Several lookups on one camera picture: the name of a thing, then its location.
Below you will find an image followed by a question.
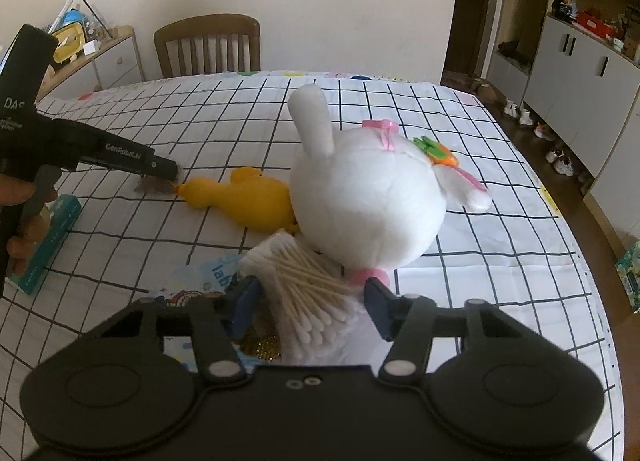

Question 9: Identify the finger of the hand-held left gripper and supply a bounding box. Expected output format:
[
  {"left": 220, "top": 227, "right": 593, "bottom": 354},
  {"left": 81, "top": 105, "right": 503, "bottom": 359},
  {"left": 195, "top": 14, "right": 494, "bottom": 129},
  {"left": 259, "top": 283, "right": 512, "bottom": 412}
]
[{"left": 143, "top": 152, "right": 181, "bottom": 182}]

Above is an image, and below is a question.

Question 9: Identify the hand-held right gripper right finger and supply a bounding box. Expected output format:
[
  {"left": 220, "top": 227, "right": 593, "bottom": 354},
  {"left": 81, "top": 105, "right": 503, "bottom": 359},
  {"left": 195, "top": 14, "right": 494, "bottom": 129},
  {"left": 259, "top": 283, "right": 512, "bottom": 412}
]
[{"left": 363, "top": 277, "right": 532, "bottom": 383}]

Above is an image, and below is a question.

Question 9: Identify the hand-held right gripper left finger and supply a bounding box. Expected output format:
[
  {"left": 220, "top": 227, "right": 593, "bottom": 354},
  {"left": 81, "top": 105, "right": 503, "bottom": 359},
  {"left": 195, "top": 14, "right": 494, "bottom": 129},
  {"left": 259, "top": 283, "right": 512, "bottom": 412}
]
[{"left": 89, "top": 276, "right": 262, "bottom": 385}]

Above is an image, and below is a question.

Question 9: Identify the blue face mask packet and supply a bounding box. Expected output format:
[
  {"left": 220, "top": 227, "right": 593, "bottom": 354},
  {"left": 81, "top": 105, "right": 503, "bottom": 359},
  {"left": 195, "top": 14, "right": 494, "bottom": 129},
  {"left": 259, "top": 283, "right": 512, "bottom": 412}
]
[{"left": 159, "top": 252, "right": 253, "bottom": 372}]

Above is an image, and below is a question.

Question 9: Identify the pack of cotton swabs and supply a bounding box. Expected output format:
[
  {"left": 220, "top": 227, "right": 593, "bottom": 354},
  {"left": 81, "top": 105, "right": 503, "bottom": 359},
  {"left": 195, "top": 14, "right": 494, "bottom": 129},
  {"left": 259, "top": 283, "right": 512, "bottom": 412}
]
[{"left": 234, "top": 232, "right": 383, "bottom": 363}]

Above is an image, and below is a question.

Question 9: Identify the yellow rubber chicken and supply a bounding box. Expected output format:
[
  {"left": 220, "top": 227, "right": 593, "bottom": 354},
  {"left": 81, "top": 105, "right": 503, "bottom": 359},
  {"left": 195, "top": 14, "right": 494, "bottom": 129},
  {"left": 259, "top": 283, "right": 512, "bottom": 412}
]
[{"left": 176, "top": 166, "right": 302, "bottom": 235}]

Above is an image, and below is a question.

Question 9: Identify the person's left hand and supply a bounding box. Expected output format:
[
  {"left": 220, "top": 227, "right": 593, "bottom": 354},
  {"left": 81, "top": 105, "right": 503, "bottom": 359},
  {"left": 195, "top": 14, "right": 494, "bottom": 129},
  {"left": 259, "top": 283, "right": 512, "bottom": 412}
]
[{"left": 0, "top": 174, "right": 52, "bottom": 273}]

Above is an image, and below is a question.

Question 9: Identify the gold glitter ornament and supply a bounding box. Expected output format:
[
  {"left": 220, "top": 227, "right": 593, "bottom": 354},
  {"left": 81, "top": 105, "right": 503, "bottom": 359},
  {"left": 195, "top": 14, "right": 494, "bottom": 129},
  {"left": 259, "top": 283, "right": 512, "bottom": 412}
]
[{"left": 239, "top": 332, "right": 282, "bottom": 363}]

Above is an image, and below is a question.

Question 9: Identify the black checked white tablecloth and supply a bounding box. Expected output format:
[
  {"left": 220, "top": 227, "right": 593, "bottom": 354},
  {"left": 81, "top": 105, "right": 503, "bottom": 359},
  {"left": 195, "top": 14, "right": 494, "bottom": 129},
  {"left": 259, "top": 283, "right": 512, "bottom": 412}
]
[{"left": 0, "top": 70, "right": 611, "bottom": 461}]

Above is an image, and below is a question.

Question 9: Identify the wooden side cabinet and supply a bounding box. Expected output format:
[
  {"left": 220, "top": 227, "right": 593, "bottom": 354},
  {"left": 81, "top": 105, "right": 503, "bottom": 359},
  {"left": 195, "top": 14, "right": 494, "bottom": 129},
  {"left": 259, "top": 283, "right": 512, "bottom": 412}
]
[{"left": 34, "top": 24, "right": 147, "bottom": 102}]

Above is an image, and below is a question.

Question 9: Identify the white plush bunny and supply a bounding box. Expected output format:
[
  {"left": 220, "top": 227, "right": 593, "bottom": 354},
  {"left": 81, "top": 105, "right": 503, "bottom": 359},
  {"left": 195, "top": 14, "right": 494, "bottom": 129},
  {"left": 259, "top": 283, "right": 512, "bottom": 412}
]
[{"left": 286, "top": 85, "right": 494, "bottom": 288}]

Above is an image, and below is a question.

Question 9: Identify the white and teal flat box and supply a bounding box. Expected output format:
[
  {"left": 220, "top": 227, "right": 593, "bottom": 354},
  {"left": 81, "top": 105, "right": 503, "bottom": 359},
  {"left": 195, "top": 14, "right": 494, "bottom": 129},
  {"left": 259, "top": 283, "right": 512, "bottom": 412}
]
[{"left": 4, "top": 193, "right": 84, "bottom": 298}]

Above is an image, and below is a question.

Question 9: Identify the wooden chair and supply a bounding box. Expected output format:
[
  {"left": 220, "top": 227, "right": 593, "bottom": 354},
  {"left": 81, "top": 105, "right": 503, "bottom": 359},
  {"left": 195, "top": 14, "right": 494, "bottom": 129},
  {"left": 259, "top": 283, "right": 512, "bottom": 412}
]
[{"left": 152, "top": 14, "right": 262, "bottom": 80}]

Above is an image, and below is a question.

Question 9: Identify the green carton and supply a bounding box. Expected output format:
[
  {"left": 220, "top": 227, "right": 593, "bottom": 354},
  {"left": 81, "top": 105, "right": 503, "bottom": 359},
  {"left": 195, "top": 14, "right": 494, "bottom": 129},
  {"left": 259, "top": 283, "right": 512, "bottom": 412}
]
[{"left": 613, "top": 240, "right": 640, "bottom": 313}]

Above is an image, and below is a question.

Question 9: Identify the dark wooden door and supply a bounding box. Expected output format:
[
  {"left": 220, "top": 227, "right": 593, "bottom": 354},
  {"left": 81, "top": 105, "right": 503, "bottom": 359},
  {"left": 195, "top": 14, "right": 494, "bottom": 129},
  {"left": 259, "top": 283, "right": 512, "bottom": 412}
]
[{"left": 441, "top": 0, "right": 489, "bottom": 88}]

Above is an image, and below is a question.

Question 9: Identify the red box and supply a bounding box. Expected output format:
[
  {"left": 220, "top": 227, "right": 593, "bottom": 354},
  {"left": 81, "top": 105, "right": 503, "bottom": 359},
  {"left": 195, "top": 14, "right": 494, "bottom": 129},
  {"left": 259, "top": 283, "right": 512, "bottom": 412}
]
[{"left": 576, "top": 10, "right": 619, "bottom": 40}]

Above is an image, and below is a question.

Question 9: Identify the grey wall cabinet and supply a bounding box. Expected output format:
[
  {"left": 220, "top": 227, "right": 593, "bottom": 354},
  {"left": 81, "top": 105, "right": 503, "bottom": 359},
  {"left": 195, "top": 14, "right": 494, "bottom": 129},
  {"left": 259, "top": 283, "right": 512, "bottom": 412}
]
[{"left": 486, "top": 0, "right": 640, "bottom": 234}]

